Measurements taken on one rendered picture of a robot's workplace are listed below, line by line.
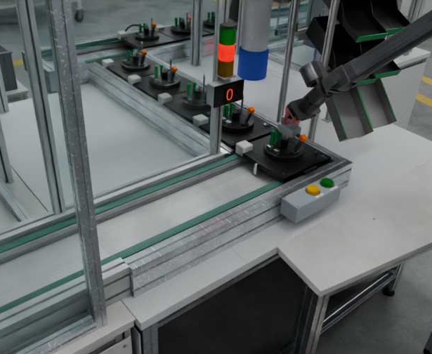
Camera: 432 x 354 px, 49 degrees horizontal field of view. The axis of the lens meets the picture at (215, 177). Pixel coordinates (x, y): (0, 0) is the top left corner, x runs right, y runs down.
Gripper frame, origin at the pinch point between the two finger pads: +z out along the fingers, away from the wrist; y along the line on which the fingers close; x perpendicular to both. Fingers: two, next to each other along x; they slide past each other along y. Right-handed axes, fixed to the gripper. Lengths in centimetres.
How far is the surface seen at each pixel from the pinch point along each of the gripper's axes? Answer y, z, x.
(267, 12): -58, 38, -66
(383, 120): -45.5, 3.5, 11.4
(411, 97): -176, 76, -9
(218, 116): 20.2, 7.8, -11.6
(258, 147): 5.5, 15.5, 1.1
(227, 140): 12.0, 21.3, -6.6
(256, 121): -7.8, 25.1, -11.3
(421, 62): -177, 58, -24
